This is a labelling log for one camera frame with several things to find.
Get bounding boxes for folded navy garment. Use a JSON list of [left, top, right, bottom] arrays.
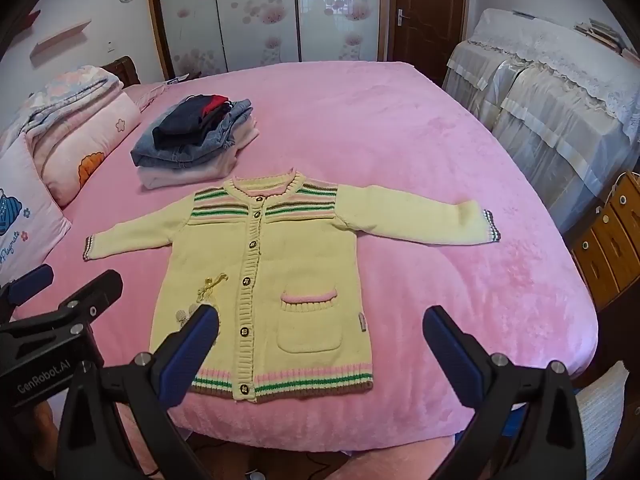
[[152, 94, 216, 150]]

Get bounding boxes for folded floral blanket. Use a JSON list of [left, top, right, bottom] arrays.
[[0, 65, 125, 156]]

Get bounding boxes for wooden headboard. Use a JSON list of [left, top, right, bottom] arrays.
[[100, 56, 142, 87]]

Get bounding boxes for stack of books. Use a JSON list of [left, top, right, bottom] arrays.
[[575, 19, 626, 53]]

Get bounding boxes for brown wooden door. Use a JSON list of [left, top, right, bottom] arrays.
[[387, 0, 471, 86]]

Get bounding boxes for folded blue denim jeans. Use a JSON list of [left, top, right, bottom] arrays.
[[131, 97, 253, 170]]

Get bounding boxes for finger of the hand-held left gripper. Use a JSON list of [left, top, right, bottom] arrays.
[[50, 270, 124, 333], [0, 264, 55, 321]]

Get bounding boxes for wooden drawer cabinet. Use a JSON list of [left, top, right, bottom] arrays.
[[570, 172, 640, 311]]

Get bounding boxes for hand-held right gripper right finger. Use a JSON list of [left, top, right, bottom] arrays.
[[422, 305, 587, 480]]

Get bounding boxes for pink bed blanket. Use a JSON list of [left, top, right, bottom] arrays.
[[10, 60, 599, 453]]

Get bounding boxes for white textured cloth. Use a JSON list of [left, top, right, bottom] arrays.
[[575, 360, 631, 480]]

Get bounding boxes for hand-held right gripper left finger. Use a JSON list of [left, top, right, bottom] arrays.
[[54, 304, 221, 480]]

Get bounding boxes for pink printed pillow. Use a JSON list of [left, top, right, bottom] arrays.
[[0, 132, 72, 286]]

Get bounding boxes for cream pillow with orange print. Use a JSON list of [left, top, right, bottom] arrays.
[[25, 92, 143, 208]]

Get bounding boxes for folded pale pink garment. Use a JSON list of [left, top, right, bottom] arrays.
[[137, 117, 260, 192]]

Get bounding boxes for yellow striped knit cardigan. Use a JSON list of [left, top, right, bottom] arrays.
[[82, 171, 502, 405]]

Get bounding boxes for floral sliding door wardrobe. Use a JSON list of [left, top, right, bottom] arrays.
[[145, 0, 396, 83]]

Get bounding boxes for wooden wall shelf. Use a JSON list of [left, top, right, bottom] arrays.
[[30, 19, 92, 61]]

